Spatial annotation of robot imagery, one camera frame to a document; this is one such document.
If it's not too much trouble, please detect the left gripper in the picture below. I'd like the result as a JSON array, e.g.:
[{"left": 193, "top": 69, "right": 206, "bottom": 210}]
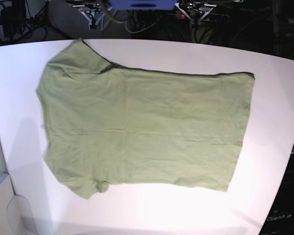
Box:
[{"left": 175, "top": 0, "right": 218, "bottom": 26}]

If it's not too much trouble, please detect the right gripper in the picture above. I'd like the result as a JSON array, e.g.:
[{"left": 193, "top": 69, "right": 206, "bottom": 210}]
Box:
[{"left": 73, "top": 0, "right": 105, "bottom": 29}]

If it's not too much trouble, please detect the green T-shirt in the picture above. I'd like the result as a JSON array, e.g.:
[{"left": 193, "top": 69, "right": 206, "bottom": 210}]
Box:
[{"left": 37, "top": 40, "right": 255, "bottom": 199}]

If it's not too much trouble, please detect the black power strip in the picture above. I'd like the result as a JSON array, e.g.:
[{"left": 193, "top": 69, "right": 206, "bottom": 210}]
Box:
[{"left": 174, "top": 10, "right": 230, "bottom": 22}]

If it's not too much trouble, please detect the blue box overhead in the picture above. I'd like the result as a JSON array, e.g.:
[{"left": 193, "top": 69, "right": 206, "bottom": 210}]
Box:
[{"left": 109, "top": 0, "right": 177, "bottom": 10}]

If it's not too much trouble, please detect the white side panel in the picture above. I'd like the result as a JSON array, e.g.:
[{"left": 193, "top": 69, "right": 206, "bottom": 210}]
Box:
[{"left": 0, "top": 174, "right": 30, "bottom": 235}]

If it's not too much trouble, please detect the black OpenArm case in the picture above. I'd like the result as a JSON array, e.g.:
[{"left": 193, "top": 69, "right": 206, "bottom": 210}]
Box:
[{"left": 259, "top": 211, "right": 294, "bottom": 235}]

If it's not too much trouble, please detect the white cable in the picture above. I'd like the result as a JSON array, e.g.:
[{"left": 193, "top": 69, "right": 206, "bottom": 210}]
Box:
[{"left": 124, "top": 12, "right": 162, "bottom": 34}]

